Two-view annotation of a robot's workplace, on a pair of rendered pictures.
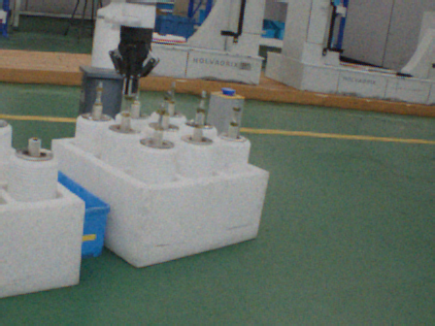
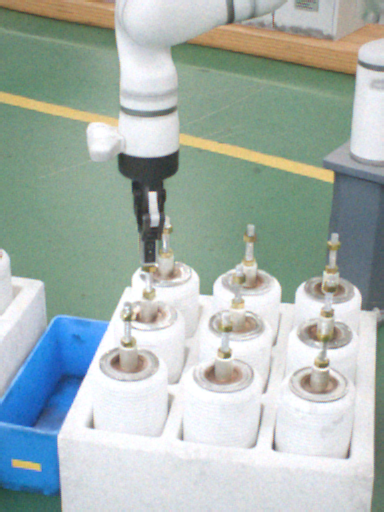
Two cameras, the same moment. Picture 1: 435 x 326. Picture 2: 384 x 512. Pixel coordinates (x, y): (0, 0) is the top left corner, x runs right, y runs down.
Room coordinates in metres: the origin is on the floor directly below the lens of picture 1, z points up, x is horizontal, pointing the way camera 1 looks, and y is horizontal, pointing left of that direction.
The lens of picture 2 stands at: (0.66, -0.82, 0.93)
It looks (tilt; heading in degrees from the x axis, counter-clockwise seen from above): 28 degrees down; 50
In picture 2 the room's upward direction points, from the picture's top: 1 degrees clockwise
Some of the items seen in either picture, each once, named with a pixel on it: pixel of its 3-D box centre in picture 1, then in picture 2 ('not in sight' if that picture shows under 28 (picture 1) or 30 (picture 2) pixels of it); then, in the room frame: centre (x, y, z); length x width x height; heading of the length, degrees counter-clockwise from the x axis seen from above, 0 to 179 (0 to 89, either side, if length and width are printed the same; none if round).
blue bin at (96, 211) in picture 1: (56, 209); (59, 401); (1.25, 0.21, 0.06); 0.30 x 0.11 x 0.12; 38
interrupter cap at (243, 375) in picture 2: (196, 140); (223, 375); (1.31, -0.09, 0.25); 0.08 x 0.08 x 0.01
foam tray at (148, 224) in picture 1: (155, 190); (231, 420); (1.40, -0.01, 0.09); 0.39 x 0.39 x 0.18; 41
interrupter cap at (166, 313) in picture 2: (124, 129); (149, 315); (1.33, 0.08, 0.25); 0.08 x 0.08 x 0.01
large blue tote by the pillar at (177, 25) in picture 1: (167, 32); not in sight; (6.20, 0.03, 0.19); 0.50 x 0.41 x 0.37; 23
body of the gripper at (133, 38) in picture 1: (135, 43); (148, 176); (1.33, 0.08, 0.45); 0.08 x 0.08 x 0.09
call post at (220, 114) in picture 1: (219, 148); not in sight; (1.65, -0.18, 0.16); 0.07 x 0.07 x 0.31; 41
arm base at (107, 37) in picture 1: (107, 44); (379, 111); (1.92, 0.20, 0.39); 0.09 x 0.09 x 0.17; 19
